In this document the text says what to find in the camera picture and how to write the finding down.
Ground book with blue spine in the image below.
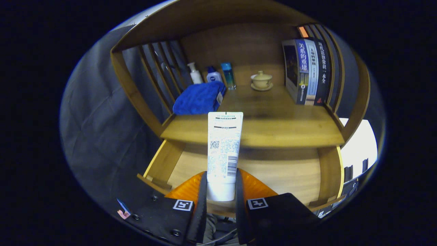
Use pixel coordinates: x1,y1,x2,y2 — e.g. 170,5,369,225
282,39,309,105

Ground white bottle with blue cap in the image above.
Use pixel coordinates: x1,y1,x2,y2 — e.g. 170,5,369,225
206,66,223,83

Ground black backdrop cloth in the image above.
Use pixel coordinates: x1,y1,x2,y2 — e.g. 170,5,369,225
61,26,385,219

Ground small lit screen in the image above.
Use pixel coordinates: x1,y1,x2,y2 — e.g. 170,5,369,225
117,198,132,220

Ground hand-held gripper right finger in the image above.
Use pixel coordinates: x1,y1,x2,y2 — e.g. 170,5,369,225
235,168,321,245

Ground white pump bottle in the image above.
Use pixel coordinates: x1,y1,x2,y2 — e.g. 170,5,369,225
187,62,203,85

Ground teal blue bottle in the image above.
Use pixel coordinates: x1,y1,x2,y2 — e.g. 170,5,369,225
221,62,237,90

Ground wooden drawer with black knob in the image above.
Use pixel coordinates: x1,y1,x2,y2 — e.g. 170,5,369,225
137,138,346,219

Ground book with white spine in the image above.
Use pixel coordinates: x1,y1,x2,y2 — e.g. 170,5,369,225
304,38,320,106

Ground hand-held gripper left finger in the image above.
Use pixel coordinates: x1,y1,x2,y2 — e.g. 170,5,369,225
116,171,208,246

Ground white box with black handles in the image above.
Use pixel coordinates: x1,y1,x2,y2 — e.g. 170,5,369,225
338,118,378,181

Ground book with black spine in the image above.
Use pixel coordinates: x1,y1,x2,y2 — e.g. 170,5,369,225
313,38,331,106

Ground wooden cabinet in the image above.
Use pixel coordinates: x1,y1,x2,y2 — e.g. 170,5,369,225
110,0,371,219

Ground white cream tube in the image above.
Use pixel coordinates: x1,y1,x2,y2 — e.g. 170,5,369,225
207,112,244,202

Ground blue folded towel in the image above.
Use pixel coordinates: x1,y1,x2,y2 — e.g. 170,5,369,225
172,81,226,115

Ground beige lidded teacup with saucer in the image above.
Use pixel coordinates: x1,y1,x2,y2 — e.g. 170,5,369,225
250,70,274,92

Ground wooden countertop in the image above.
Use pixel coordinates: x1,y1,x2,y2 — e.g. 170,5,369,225
160,84,344,148

